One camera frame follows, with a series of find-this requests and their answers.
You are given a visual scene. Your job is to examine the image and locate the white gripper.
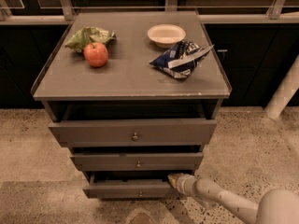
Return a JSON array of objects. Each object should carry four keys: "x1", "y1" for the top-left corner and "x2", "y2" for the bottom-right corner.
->
[{"x1": 167, "y1": 173, "x2": 197, "y2": 198}]

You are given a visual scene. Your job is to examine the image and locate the grey bottom drawer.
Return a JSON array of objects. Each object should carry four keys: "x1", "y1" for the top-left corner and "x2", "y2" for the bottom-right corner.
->
[{"x1": 83, "y1": 170, "x2": 193, "y2": 200}]

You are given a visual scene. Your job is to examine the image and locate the grey drawer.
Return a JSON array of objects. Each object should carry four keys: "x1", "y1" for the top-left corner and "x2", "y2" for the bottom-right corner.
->
[
  {"x1": 71, "y1": 152, "x2": 203, "y2": 171},
  {"x1": 83, "y1": 170, "x2": 193, "y2": 200},
  {"x1": 50, "y1": 119, "x2": 217, "y2": 147}
]

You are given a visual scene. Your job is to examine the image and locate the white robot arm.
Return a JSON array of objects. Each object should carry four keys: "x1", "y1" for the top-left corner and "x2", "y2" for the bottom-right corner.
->
[{"x1": 168, "y1": 173, "x2": 299, "y2": 224}]

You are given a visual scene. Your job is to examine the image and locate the grey middle drawer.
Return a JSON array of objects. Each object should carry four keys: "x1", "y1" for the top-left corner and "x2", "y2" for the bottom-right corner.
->
[{"x1": 71, "y1": 152, "x2": 203, "y2": 171}]

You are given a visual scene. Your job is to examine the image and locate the grey drawer cabinet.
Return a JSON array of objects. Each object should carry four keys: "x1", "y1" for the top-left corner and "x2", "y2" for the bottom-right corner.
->
[{"x1": 30, "y1": 10, "x2": 233, "y2": 182}]

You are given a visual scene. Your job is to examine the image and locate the grey top drawer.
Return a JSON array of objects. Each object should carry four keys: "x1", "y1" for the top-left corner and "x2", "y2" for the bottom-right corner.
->
[{"x1": 50, "y1": 119, "x2": 217, "y2": 147}]

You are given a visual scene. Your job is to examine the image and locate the blue chip bag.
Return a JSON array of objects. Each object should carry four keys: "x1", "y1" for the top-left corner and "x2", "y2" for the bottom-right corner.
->
[{"x1": 149, "y1": 40, "x2": 214, "y2": 79}]

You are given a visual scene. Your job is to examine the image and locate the white bowl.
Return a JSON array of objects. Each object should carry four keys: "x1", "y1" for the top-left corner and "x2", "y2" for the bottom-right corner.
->
[{"x1": 148, "y1": 24, "x2": 186, "y2": 49}]

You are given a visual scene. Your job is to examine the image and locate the red apple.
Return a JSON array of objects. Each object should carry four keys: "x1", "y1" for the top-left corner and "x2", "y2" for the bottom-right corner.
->
[{"x1": 83, "y1": 42, "x2": 108, "y2": 67}]

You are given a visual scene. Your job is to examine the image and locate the white pillar leg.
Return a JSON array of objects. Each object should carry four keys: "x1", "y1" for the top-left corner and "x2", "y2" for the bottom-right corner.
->
[{"x1": 264, "y1": 55, "x2": 299, "y2": 119}]

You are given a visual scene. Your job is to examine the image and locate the green crumpled chip bag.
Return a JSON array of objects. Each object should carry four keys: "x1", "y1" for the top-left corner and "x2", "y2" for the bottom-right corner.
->
[{"x1": 65, "y1": 27, "x2": 116, "y2": 53}]

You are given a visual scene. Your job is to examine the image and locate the dark wall cabinets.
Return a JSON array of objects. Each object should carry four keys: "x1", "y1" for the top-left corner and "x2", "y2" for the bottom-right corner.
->
[{"x1": 0, "y1": 23, "x2": 299, "y2": 108}]

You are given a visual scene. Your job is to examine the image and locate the metal railing frame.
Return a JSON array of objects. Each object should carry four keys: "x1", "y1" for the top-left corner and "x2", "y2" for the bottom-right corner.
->
[{"x1": 0, "y1": 0, "x2": 299, "y2": 24}]

